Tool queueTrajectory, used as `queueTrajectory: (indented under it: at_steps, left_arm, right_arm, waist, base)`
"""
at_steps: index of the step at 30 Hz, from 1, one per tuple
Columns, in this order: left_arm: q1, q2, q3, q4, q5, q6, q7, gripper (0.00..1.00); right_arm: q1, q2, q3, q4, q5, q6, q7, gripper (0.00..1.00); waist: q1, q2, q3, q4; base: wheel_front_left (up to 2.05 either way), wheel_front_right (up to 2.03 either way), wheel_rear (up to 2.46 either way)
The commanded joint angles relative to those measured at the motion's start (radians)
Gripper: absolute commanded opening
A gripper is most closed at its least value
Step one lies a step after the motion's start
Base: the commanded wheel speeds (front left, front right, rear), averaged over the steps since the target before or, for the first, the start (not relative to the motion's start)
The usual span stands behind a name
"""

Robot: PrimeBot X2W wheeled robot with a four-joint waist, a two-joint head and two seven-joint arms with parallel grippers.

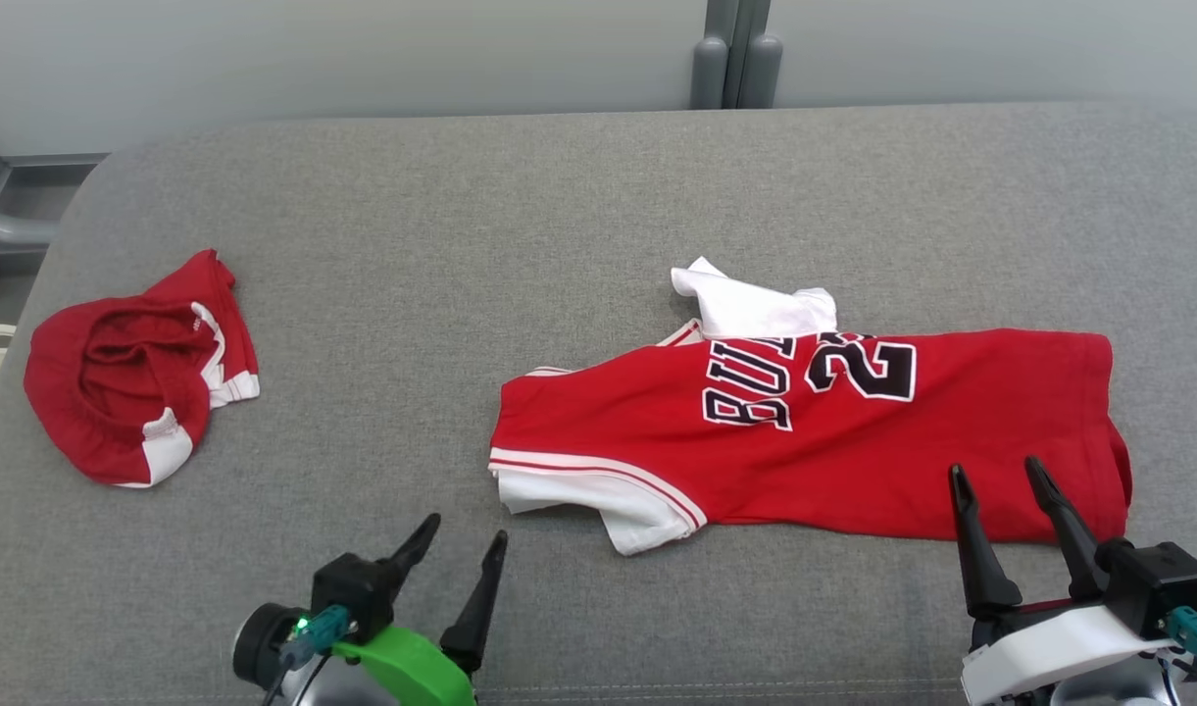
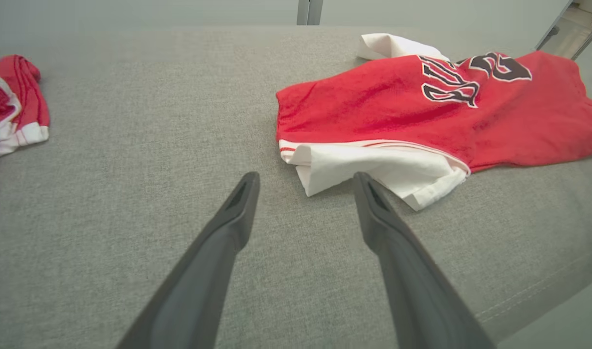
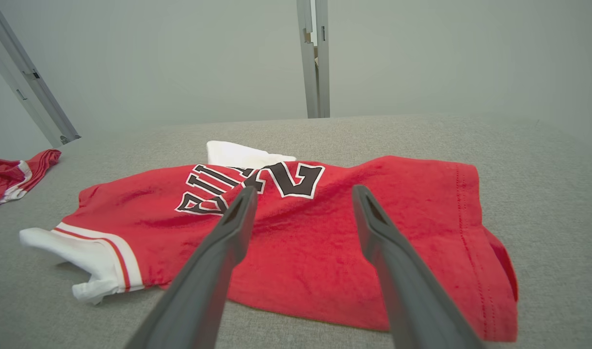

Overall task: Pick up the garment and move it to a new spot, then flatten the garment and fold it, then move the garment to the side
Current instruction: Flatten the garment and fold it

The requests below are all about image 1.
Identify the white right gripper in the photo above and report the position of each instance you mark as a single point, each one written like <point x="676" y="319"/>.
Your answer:
<point x="1039" y="652"/>

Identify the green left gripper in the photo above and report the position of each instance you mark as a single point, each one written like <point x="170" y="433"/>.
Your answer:
<point x="412" y="672"/>

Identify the red Bulls 23 jersey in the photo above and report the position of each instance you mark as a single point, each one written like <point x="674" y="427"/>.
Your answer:
<point x="853" y="461"/>

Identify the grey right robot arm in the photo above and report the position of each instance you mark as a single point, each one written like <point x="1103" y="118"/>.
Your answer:
<point x="1108" y="686"/>

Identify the red shorts with white trim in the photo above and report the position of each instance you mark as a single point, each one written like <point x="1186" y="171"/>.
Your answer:
<point x="118" y="392"/>

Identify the grey fabric sofa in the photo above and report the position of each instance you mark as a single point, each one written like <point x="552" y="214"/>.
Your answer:
<point x="559" y="196"/>

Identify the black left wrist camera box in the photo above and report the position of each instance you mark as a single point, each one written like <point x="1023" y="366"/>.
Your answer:
<point x="348" y="588"/>

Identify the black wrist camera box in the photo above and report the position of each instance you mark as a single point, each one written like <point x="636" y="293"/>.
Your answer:
<point x="1157" y="583"/>
<point x="348" y="588"/>

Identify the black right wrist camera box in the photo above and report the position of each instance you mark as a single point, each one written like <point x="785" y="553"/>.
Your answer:
<point x="1157" y="583"/>

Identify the grey partition post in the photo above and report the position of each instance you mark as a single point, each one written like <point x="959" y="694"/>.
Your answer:
<point x="735" y="59"/>

